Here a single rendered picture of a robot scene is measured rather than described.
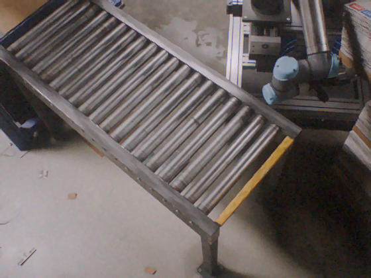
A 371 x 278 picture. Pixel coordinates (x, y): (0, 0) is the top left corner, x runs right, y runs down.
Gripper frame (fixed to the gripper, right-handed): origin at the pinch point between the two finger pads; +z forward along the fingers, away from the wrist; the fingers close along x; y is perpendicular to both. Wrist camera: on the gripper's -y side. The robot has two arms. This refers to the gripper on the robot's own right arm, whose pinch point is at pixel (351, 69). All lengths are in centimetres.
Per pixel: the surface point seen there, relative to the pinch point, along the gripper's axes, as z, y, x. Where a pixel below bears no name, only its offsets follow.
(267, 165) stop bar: -41.4, -20.4, -10.0
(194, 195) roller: -70, -22, -9
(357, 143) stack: 7.8, -43.7, 2.0
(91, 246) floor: -125, -89, 41
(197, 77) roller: -50, -5, 35
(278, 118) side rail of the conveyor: -28.0, -16.2, 6.6
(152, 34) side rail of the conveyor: -59, 6, 63
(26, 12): -111, 20, 101
